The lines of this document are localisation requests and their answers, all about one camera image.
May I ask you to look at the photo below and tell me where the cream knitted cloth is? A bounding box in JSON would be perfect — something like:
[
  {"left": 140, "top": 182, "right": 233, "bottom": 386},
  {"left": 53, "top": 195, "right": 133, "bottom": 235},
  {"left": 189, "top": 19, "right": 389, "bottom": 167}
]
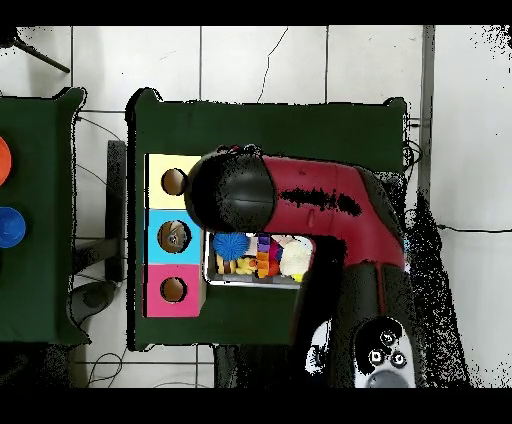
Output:
[{"left": 278, "top": 235, "right": 314, "bottom": 280}]

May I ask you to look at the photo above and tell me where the clear plastic bottle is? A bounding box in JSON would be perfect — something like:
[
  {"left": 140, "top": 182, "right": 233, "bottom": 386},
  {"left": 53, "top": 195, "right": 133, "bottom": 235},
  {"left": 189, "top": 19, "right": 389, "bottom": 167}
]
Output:
[{"left": 159, "top": 221, "right": 190, "bottom": 252}]

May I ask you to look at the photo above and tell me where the wooden box with three holes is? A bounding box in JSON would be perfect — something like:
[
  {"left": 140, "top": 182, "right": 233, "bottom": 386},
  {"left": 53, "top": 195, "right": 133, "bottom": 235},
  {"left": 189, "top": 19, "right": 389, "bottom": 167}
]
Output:
[{"left": 142, "top": 153, "right": 209, "bottom": 319}]

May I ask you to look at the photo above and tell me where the large blue koosh ball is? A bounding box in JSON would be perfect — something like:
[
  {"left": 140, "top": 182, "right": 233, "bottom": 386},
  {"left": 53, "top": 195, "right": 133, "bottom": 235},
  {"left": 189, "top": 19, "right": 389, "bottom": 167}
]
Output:
[{"left": 212, "top": 232, "right": 251, "bottom": 262}]

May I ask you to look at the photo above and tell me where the black upright panel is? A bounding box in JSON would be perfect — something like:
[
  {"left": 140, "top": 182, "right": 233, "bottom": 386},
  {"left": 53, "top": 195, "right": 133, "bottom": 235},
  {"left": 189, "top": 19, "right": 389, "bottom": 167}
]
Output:
[{"left": 105, "top": 139, "right": 128, "bottom": 283}]

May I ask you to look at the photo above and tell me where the dark green side tablecloth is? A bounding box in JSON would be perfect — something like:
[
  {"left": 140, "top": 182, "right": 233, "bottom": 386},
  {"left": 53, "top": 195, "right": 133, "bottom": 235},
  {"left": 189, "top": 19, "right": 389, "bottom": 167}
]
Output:
[{"left": 0, "top": 86, "right": 92, "bottom": 347}]

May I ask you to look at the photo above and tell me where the blue bowl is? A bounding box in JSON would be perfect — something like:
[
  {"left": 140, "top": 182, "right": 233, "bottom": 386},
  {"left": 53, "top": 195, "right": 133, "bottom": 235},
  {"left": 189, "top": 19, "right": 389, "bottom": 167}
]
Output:
[{"left": 0, "top": 206, "right": 27, "bottom": 249}]

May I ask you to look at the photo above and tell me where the orange bowl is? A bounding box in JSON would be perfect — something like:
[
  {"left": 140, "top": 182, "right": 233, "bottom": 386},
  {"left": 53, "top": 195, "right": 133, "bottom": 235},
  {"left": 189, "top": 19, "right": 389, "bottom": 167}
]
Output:
[{"left": 0, "top": 135, "right": 13, "bottom": 188}]

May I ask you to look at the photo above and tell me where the black tripod leg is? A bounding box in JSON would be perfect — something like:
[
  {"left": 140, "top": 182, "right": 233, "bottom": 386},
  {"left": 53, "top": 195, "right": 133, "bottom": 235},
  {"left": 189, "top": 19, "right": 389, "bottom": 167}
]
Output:
[{"left": 11, "top": 37, "right": 71, "bottom": 74}]

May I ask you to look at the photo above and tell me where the wire mesh bin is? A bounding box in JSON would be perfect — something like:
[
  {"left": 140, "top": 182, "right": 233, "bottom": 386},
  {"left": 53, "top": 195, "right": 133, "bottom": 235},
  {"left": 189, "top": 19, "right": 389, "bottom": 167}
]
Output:
[{"left": 203, "top": 231, "right": 317, "bottom": 290}]

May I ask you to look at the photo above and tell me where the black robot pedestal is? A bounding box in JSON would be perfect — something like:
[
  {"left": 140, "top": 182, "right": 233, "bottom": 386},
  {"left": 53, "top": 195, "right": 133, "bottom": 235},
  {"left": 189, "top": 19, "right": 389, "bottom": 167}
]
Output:
[{"left": 213, "top": 344, "right": 295, "bottom": 389}]

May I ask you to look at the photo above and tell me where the black power cable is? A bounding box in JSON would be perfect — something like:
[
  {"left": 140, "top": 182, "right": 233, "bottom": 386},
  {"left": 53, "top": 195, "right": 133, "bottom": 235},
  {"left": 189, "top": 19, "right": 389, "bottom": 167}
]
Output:
[{"left": 437, "top": 224, "right": 512, "bottom": 234}]

